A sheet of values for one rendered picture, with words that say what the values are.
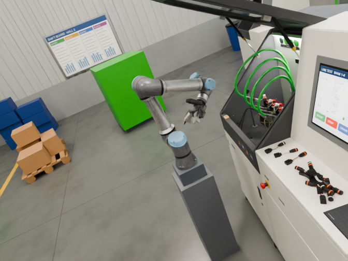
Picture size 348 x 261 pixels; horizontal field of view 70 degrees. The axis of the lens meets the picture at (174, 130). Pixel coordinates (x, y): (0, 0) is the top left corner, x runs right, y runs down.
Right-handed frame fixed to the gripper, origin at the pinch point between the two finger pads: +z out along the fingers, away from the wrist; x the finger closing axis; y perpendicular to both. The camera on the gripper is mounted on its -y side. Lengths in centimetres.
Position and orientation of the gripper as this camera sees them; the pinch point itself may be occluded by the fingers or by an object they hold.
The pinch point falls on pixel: (188, 121)
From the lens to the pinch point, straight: 161.0
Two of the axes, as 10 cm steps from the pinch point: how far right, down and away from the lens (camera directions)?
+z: -4.1, 8.0, -4.4
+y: 5.8, 6.0, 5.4
